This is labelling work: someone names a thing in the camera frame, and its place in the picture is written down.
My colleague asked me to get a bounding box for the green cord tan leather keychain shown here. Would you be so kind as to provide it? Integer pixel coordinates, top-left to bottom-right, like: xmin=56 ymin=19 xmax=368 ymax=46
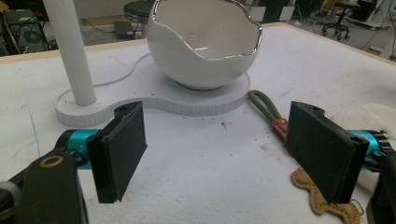
xmin=247 ymin=89 xmax=365 ymax=224

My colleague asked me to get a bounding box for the white stand with pole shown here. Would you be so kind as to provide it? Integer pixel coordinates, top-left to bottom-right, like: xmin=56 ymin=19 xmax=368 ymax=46
xmin=42 ymin=0 xmax=251 ymax=129

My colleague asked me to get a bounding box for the white cable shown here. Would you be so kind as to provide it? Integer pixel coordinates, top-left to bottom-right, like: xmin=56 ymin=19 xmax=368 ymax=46
xmin=92 ymin=52 xmax=152 ymax=89

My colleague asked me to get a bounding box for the white egg-shaped bowl silver rim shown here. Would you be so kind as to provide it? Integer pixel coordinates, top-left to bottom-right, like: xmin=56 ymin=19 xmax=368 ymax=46
xmin=145 ymin=0 xmax=263 ymax=91

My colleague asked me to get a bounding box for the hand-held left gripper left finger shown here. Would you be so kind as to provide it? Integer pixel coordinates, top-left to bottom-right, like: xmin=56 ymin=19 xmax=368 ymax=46
xmin=57 ymin=100 xmax=149 ymax=205

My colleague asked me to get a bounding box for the black round stool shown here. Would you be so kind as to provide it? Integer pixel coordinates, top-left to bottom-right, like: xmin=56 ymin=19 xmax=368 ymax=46
xmin=123 ymin=0 xmax=157 ymax=39

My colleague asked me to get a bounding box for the black box on floor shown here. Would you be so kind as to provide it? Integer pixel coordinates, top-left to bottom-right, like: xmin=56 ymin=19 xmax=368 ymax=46
xmin=113 ymin=21 xmax=135 ymax=40

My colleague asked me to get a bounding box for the dark equipment rack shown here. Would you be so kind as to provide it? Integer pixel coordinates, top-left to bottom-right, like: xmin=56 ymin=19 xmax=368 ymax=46
xmin=0 ymin=8 xmax=59 ymax=58

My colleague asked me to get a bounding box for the black rolling chair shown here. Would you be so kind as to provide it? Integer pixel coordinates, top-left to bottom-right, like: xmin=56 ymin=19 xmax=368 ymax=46
xmin=321 ymin=1 xmax=362 ymax=40

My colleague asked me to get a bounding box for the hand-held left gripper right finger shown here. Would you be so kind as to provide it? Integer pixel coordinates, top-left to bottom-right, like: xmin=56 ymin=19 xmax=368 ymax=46
xmin=284 ymin=100 xmax=387 ymax=205

